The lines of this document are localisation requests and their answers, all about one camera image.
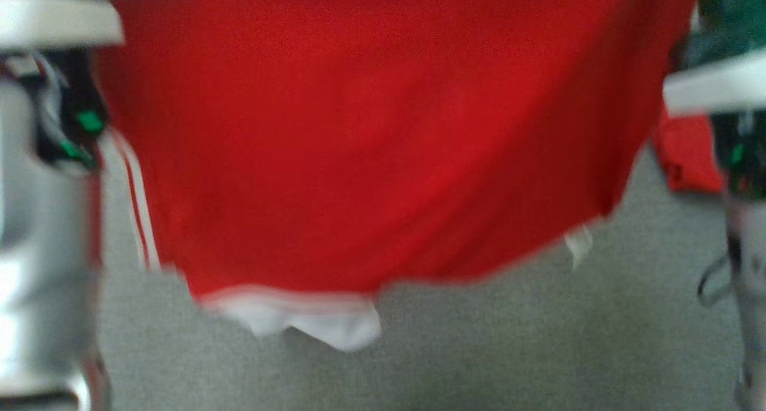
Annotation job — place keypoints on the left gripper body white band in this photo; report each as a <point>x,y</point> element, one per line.
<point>60,19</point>

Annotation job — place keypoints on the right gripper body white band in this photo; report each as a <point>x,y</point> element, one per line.
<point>718,88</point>

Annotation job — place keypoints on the red Bulls garment white hem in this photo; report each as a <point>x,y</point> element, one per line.
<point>688,154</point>

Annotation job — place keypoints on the red jersey with white sleeves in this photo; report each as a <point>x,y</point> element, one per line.
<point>371,130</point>

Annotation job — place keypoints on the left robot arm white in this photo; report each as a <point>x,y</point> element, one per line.
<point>42,249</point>

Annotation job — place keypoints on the grey sofa seat cushion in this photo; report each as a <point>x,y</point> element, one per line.
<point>508,351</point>

